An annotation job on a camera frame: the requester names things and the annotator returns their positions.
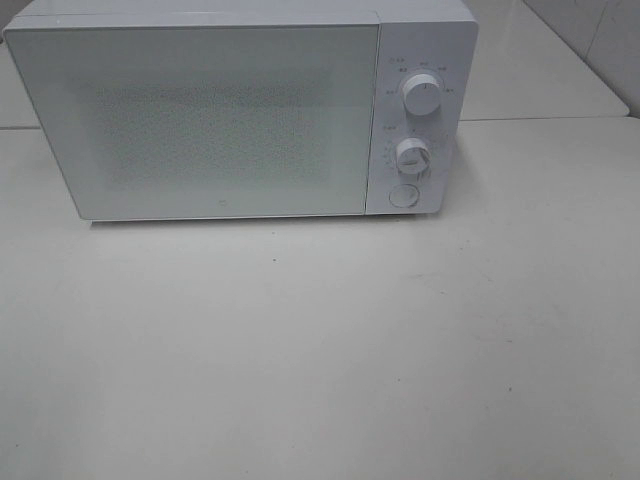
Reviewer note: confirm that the round door release button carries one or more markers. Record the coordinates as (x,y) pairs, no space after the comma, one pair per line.
(404,196)

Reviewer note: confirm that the white dial knob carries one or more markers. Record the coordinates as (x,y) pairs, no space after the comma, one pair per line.
(412,156)
(421,93)

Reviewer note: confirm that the white microwave oven body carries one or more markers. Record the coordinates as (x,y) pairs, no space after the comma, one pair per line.
(413,37)

